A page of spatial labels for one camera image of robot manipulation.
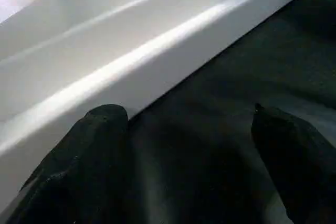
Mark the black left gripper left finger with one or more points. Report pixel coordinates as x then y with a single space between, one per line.
79 177

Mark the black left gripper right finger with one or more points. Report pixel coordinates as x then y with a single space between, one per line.
302 171

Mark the black plastic mat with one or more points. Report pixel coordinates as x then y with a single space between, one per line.
210 145

